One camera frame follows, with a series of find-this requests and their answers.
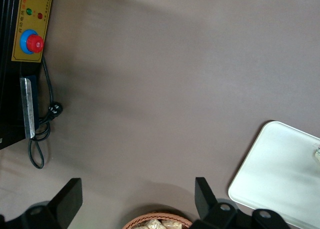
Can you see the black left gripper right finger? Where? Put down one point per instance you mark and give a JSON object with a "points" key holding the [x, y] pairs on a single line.
{"points": [[207, 204]]}

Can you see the clear-wrapped beige snack pack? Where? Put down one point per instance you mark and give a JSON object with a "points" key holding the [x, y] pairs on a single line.
{"points": [[172, 225], [151, 225]]}

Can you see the round brown wicker basket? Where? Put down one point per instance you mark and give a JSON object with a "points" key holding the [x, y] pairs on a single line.
{"points": [[150, 215]]}

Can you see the black machine with yellow panel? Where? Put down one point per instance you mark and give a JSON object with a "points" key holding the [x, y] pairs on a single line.
{"points": [[30, 21]]}

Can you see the beige rectangular tray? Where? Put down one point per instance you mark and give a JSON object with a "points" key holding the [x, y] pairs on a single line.
{"points": [[275, 169]]}

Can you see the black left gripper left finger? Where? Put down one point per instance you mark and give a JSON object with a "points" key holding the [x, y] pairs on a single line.
{"points": [[67, 201]]}

